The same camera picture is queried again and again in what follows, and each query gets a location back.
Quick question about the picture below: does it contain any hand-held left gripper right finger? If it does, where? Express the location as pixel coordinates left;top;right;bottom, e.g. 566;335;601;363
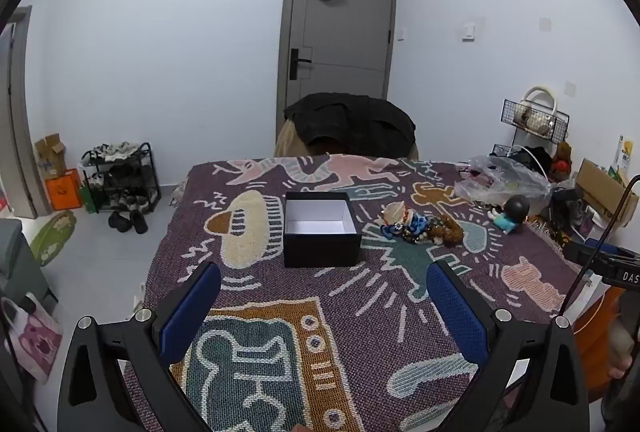
427;259;592;432

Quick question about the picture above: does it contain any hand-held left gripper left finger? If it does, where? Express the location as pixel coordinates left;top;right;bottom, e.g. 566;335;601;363
57;261;223;432

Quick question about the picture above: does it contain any pile of beaded jewelry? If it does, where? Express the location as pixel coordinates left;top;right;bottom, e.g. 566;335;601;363
380;201;463;247

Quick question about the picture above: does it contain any black gift box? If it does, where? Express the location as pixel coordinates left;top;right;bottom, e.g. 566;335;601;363
283;192;363;269

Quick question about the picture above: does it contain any person's right hand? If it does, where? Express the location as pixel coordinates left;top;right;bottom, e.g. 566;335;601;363
611;314;640;380

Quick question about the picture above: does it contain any brown cardboard box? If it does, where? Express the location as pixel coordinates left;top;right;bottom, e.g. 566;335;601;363
575;158;640;227

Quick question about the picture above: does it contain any black-haired doll figure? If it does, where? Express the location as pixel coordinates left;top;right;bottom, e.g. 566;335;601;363
487;194;531;237

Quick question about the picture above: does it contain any printed purple blanket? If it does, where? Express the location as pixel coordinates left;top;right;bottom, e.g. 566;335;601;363
122;154;601;432

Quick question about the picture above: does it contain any brown plush toy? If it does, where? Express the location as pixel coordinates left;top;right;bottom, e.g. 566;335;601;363
550;142;573;175

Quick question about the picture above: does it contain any clear plastic bag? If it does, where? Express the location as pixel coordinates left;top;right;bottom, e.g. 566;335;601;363
454;155;553;217

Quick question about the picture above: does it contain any black shoe rack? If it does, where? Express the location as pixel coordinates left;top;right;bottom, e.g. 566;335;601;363
80;142;162;215

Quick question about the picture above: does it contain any green floor mat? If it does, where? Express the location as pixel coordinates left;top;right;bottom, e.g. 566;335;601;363
28;210;77;267

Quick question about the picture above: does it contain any pink and white tote bag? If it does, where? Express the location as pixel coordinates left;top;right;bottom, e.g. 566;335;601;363
0;292;64;385

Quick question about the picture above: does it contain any white handbag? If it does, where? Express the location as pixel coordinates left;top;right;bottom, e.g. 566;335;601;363
517;86;557;135

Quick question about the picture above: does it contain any orange box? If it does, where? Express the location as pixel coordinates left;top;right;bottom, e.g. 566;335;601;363
45;168;83;213

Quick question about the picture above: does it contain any grey sofa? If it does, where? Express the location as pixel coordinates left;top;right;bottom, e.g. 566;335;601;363
0;218;58;313

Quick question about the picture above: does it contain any tan chair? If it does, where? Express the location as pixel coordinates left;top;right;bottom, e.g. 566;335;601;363
274;122;321;157

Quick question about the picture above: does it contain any open cardboard box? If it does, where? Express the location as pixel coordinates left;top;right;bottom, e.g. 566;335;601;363
34;133;67;180

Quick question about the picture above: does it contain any black jacket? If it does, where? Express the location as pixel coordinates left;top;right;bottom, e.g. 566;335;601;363
283;92;417;159

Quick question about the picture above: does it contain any grey open door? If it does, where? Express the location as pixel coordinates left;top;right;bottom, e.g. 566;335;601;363
0;6;51;219

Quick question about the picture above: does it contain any black wire wall rack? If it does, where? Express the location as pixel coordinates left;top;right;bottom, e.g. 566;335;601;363
498;99;570;143

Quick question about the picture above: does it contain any black door lock handle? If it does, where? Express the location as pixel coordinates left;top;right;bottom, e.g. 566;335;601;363
290;48;313;80

